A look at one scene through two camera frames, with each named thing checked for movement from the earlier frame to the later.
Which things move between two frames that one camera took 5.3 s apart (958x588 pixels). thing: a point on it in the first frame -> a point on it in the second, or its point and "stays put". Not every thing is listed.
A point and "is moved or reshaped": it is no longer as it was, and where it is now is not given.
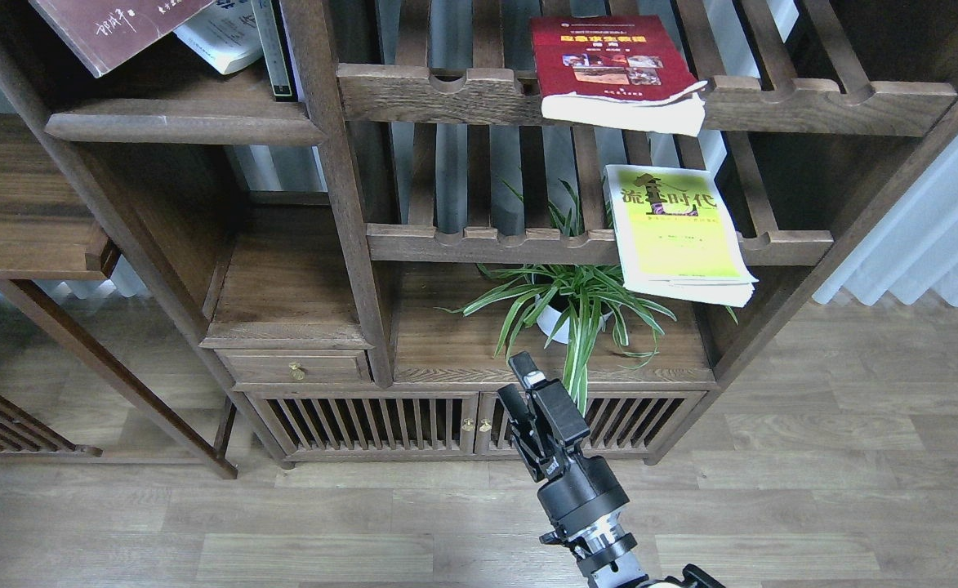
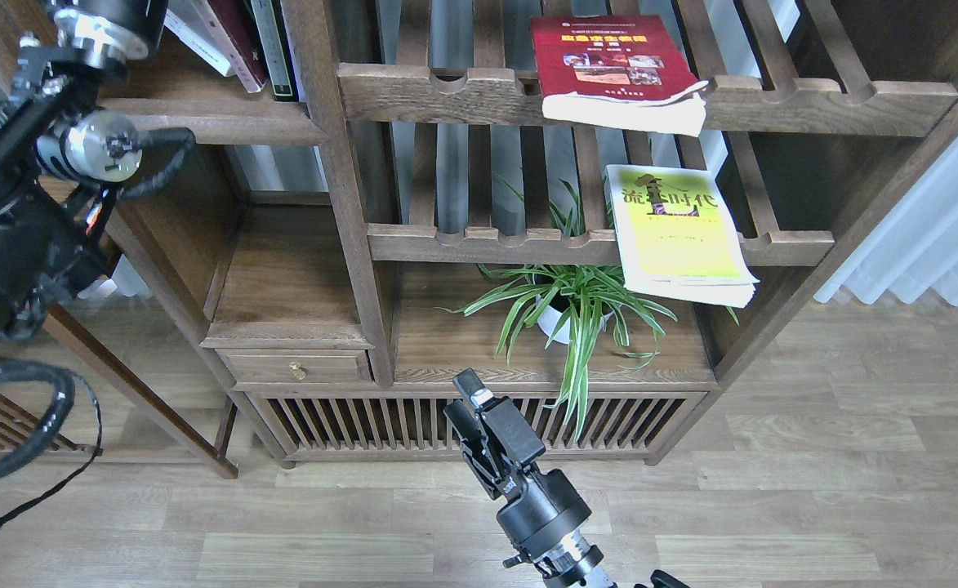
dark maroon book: (105, 33) is moved or reshaped
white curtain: (945, 233) stays put
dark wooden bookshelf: (368, 206) stays put
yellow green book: (671, 237) stays put
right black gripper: (582, 487) -> (541, 503)
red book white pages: (618, 72) stays put
